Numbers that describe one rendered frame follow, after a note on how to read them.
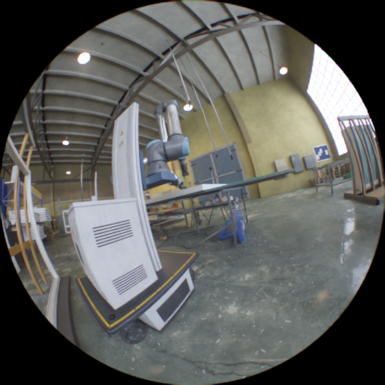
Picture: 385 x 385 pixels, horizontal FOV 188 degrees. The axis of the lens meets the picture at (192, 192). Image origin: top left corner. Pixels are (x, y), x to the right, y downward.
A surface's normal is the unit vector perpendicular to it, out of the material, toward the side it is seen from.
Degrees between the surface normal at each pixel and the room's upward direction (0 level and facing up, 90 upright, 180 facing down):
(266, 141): 90
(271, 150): 90
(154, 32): 180
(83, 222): 90
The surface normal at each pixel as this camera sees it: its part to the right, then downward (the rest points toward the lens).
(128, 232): 0.88, -0.21
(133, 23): 0.20, 0.98
